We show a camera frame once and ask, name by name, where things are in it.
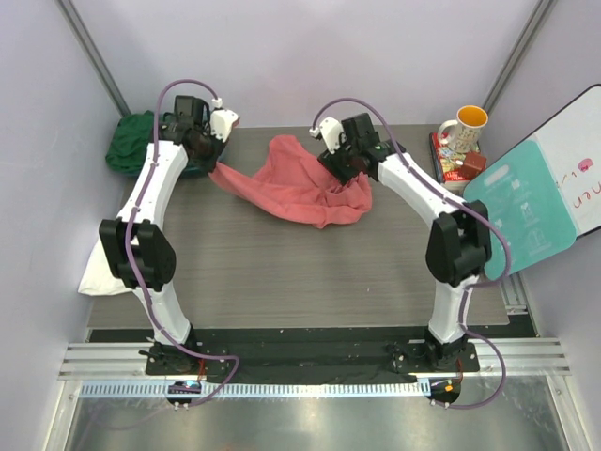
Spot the pink t-shirt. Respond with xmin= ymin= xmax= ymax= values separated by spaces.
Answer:
xmin=209 ymin=135 xmax=373 ymax=229

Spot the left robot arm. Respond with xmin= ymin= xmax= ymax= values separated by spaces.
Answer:
xmin=99 ymin=96 xmax=239 ymax=376

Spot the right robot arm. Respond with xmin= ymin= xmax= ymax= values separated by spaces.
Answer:
xmin=310 ymin=114 xmax=491 ymax=371

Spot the blue plastic bin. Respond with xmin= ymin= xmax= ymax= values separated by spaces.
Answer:
xmin=122 ymin=112 xmax=226 ymax=179

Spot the green t-shirt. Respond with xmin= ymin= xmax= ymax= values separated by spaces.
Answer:
xmin=105 ymin=111 xmax=154 ymax=176

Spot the red book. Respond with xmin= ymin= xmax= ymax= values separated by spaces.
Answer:
xmin=429 ymin=132 xmax=480 ymax=194

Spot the small brown box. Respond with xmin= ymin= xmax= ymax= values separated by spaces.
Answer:
xmin=458 ymin=152 xmax=486 ymax=180

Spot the white mug orange inside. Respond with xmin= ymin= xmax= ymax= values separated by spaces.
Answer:
xmin=437 ymin=105 xmax=488 ymax=153

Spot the folded white t-shirt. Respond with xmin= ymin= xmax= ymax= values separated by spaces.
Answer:
xmin=78 ymin=238 xmax=130 ymax=297

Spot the teal folding board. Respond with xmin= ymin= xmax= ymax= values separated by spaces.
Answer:
xmin=463 ymin=140 xmax=578 ymax=274

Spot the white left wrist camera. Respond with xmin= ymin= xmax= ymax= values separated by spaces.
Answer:
xmin=209 ymin=97 xmax=239 ymax=143

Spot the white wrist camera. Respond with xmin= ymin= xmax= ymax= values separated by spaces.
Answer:
xmin=309 ymin=117 xmax=344 ymax=154
xmin=209 ymin=97 xmax=239 ymax=143

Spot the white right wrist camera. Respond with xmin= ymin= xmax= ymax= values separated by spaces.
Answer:
xmin=309 ymin=117 xmax=344 ymax=154

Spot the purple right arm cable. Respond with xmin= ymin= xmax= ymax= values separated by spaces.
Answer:
xmin=310 ymin=97 xmax=512 ymax=411

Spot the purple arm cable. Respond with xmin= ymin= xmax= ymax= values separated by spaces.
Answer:
xmin=126 ymin=78 xmax=240 ymax=410
xmin=310 ymin=97 xmax=512 ymax=411

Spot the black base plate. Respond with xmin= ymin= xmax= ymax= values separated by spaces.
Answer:
xmin=142 ymin=327 xmax=480 ymax=385

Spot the whiteboard with black frame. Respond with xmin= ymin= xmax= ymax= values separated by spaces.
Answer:
xmin=505 ymin=84 xmax=600 ymax=238

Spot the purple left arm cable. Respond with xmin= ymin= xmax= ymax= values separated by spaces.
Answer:
xmin=126 ymin=78 xmax=240 ymax=410

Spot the aluminium rail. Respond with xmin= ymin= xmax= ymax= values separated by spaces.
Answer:
xmin=59 ymin=338 xmax=571 ymax=398

